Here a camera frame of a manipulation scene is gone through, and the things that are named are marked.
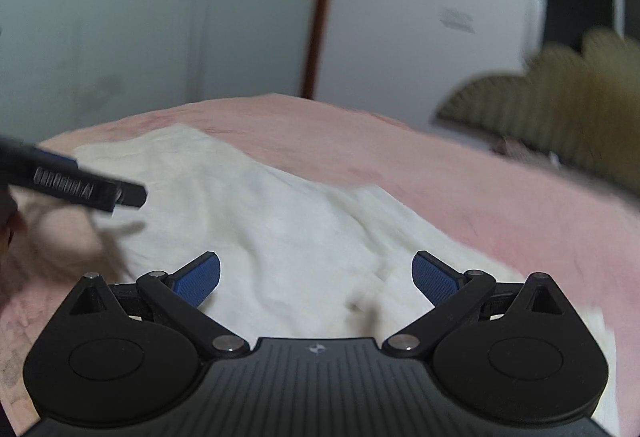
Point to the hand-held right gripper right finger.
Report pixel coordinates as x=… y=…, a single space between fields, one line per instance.
x=436 y=280

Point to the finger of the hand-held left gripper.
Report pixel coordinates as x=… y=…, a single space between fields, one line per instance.
x=65 y=179

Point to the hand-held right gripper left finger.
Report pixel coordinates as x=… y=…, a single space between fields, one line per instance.
x=200 y=279

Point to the white pants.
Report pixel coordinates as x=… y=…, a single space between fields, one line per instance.
x=280 y=227

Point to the pink blanket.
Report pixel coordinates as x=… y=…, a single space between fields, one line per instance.
x=450 y=177

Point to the white wardrobe with flower stickers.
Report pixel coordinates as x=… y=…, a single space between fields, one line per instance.
x=150 y=17

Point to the olive padded headboard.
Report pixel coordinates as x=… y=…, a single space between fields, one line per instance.
x=560 y=112

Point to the white wall socket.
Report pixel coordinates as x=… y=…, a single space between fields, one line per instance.
x=448 y=18
x=466 y=21

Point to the brown wooden door frame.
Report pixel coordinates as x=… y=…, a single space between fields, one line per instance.
x=320 y=12

